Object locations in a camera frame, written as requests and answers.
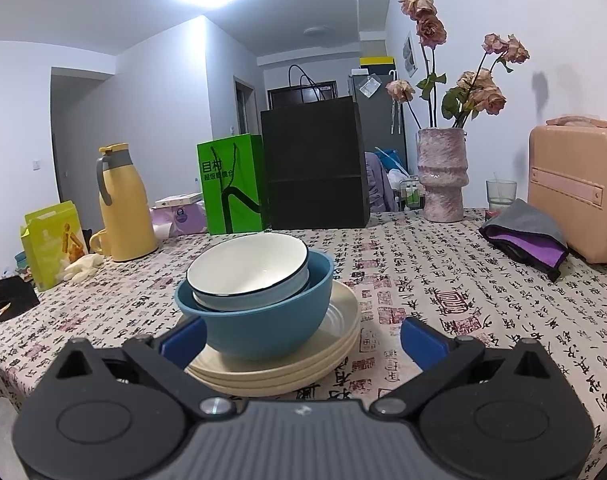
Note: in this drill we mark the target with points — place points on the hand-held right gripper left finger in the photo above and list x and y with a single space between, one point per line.
183 342

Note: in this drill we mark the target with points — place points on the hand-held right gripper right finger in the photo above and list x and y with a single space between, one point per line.
423 342

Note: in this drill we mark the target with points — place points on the blue bowl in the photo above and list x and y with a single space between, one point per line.
263 332

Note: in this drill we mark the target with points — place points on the cream plate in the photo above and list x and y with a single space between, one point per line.
283 388
308 371
343 310

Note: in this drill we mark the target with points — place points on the white bowl with black rim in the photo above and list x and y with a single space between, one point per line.
263 301

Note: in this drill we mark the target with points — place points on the white plate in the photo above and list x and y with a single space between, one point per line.
248 265

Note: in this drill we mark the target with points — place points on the calligraphy printed tablecloth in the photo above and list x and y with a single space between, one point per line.
433 280

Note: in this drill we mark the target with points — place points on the purple tissue pack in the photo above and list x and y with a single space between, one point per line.
181 221

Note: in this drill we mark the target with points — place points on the white rubber gloves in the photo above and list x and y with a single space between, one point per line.
83 266

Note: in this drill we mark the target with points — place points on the yellow mug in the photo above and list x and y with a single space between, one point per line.
99 242

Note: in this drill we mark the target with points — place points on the flat white box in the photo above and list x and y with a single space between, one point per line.
178 200

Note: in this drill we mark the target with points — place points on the yellow thermos jug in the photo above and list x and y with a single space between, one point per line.
128 210

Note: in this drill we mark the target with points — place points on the clear plastic organizer box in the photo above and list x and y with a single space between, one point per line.
412 195

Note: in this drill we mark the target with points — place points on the grey and purple cloth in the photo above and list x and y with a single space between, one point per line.
523 225

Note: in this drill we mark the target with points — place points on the pink textured vase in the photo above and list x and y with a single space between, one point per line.
441 180

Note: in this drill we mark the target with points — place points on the yellow-green snack box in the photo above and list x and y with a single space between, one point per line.
48 250

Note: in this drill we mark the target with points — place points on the purple jacket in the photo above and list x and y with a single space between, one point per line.
378 185

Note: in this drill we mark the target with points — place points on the white plastic bag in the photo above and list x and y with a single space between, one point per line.
397 176

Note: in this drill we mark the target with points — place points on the clear drinking glass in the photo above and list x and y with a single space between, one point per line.
501 192

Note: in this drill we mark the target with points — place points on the green paper bag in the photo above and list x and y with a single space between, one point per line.
243 170

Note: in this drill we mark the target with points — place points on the small teal containers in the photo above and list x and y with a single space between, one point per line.
20 258

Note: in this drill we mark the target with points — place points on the blue plastic bag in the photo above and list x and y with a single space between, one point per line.
386 157

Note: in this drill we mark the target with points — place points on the pink hard suitcase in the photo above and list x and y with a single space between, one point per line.
573 195

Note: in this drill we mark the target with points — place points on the black paper bag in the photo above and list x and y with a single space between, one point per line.
313 160

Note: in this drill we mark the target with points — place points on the grey refrigerator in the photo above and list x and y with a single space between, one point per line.
383 120

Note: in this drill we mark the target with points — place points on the grey room door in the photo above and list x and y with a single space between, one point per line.
246 110

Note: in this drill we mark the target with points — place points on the dried pink roses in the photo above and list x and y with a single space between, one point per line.
483 97

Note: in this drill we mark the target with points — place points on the white paper note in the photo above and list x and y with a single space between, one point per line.
368 86

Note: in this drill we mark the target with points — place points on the dark entrance door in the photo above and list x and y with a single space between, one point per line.
278 97

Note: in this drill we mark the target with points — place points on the yellow and black box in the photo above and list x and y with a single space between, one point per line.
378 59

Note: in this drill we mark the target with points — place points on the round ceiling fixture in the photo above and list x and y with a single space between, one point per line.
317 31

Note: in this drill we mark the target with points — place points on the framed wall picture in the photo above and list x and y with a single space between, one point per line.
409 55

